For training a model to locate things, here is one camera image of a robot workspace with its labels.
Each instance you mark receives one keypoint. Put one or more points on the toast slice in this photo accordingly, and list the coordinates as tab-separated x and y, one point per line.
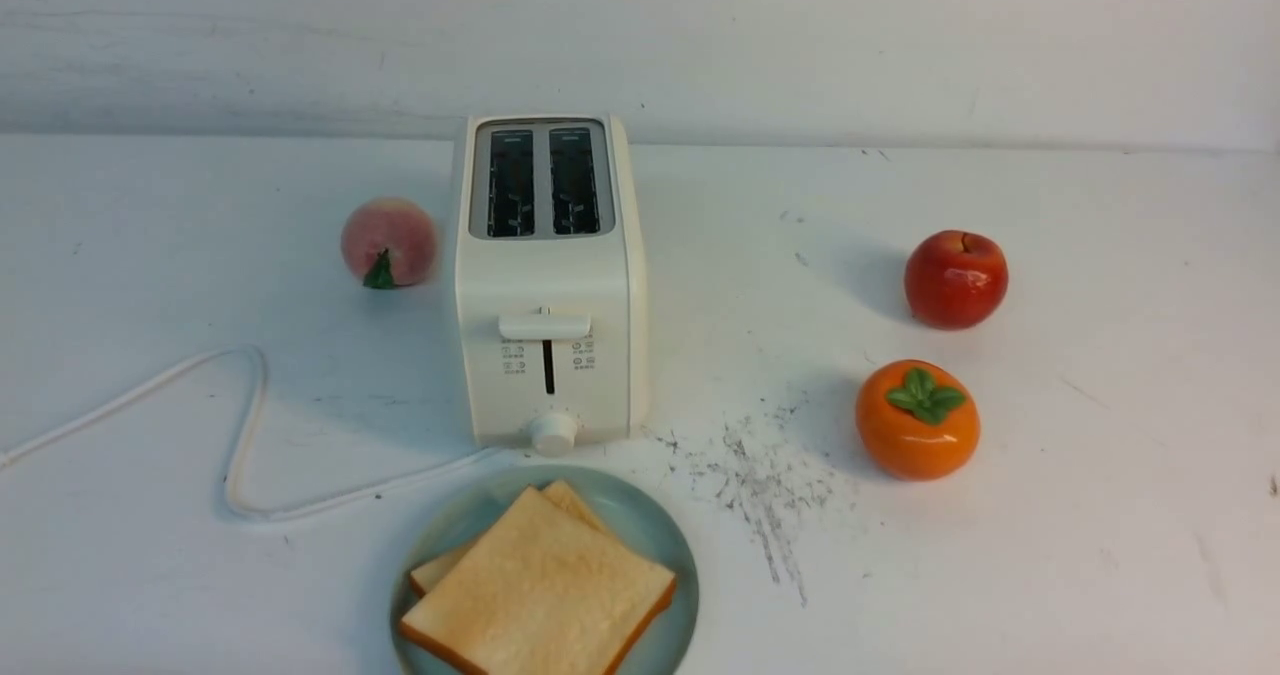
540	593
424	577

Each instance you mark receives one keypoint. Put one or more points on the white two-slot toaster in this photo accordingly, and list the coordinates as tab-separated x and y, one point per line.
549	282

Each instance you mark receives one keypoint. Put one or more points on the light blue round plate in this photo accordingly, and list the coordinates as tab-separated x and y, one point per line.
636	518

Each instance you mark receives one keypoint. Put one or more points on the pink peach with leaf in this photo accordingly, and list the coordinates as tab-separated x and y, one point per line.
390	243

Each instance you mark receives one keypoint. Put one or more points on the orange persimmon with green leaf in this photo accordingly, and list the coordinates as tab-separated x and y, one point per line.
916	421

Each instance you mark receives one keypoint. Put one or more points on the red apple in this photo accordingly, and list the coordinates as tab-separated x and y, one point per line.
955	280

